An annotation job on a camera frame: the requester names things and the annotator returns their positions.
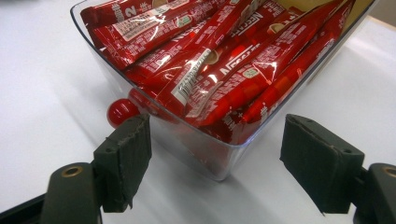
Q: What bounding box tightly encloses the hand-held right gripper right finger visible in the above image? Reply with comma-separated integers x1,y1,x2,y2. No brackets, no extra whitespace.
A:
279,113,365,215

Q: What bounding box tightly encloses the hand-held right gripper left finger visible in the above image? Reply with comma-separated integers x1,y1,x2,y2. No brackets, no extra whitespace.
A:
92,113,153,214

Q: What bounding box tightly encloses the clear plastic container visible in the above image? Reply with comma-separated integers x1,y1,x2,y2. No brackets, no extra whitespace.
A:
69,0,381,182

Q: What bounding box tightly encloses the pile of red stick packets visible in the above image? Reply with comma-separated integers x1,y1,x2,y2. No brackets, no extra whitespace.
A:
79,0,357,145

